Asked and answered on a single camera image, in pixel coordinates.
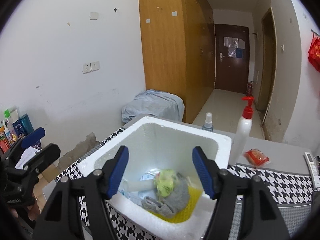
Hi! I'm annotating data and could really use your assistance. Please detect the blue spray bottle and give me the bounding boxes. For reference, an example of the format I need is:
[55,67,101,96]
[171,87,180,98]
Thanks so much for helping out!
[202,112,213,132]

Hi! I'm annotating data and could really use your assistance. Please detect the brown side door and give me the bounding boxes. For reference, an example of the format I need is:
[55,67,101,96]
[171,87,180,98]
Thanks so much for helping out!
[257,8,277,126]

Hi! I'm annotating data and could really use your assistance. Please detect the red fire extinguisher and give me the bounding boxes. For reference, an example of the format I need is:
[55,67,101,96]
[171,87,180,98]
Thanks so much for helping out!
[246,81,253,96]

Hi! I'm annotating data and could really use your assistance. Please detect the person's left hand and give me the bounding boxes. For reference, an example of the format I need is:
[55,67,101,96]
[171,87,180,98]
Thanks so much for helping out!
[9,201,40,230]

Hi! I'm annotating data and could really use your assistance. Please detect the yellow mesh sponge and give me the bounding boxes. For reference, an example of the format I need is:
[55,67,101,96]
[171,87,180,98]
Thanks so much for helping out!
[150,186,203,224]

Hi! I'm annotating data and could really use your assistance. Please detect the green plastic snack bag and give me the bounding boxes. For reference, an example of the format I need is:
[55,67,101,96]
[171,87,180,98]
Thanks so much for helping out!
[154,169,180,198]

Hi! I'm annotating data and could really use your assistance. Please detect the wall socket and switch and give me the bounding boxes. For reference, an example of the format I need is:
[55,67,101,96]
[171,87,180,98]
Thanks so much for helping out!
[82,61,100,74]

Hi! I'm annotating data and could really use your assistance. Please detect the wooden wardrobe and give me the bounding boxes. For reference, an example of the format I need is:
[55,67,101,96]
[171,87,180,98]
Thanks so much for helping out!
[139,0,215,124]

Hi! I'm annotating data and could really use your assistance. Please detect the white remote control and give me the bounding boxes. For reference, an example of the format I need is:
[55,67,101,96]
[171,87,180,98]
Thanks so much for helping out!
[304,152,320,189]

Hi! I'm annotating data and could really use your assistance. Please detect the white styrofoam box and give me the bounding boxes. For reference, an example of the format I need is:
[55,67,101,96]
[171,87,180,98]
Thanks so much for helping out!
[76,115,233,240]

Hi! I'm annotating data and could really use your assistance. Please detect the light blue cloth bundle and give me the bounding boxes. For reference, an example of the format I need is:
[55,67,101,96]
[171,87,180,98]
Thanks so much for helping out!
[121,89,185,123]

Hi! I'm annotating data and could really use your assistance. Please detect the blue surgical face mask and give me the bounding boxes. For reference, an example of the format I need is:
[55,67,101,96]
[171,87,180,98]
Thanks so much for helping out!
[118,168,160,205]

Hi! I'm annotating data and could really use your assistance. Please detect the red hanging banner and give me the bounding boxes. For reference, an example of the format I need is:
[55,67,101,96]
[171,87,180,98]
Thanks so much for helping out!
[308,36,320,72]

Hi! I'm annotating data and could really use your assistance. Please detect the grey cloth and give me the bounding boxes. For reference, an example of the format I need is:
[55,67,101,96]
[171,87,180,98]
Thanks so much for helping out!
[142,177,190,218]

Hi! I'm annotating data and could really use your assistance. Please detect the red snack packet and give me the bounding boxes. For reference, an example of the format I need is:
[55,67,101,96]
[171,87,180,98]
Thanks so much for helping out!
[244,148,270,168]

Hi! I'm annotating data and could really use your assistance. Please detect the bottles on side shelf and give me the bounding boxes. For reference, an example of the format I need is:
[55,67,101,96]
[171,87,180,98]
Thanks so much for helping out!
[1,109,34,153]

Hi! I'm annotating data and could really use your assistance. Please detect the dark brown entrance door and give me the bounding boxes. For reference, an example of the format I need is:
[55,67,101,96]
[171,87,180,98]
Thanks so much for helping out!
[215,24,250,94]

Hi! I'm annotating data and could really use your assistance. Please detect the houndstooth table mat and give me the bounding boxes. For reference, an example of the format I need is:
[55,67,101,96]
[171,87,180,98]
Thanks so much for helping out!
[56,128,320,240]

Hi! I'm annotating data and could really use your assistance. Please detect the white lotion pump bottle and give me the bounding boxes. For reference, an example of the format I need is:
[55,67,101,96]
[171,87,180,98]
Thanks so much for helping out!
[228,96,254,166]

